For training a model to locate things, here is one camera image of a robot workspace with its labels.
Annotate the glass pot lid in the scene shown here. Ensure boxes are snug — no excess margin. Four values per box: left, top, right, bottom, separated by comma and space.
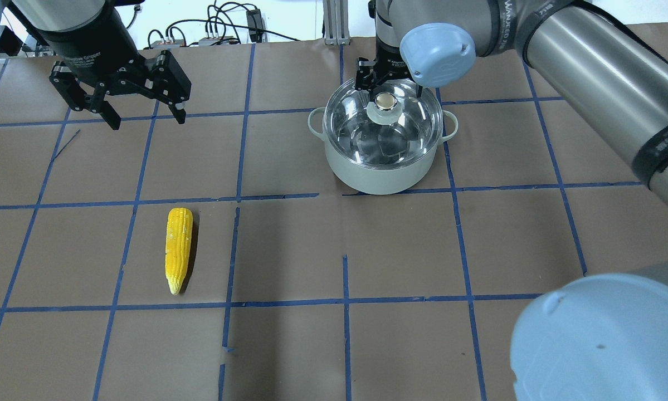
311, 79, 458, 170

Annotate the yellow corn cob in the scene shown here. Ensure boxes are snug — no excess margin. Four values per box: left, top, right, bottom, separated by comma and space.
164, 207, 193, 295

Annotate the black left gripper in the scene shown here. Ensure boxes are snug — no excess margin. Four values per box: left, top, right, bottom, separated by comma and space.
30, 6, 192, 130

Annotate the aluminium frame post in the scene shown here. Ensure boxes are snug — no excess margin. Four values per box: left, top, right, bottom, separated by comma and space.
323, 0, 350, 46

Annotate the pale green cooking pot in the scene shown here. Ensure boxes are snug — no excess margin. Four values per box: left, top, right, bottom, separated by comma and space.
306, 79, 460, 195

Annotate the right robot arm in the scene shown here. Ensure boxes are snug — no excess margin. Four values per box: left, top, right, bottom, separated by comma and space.
342, 56, 668, 400

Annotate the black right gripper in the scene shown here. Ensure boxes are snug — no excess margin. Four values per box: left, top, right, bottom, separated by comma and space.
354, 44, 423, 102

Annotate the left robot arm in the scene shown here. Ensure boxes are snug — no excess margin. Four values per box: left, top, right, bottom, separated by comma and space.
14, 1, 192, 130

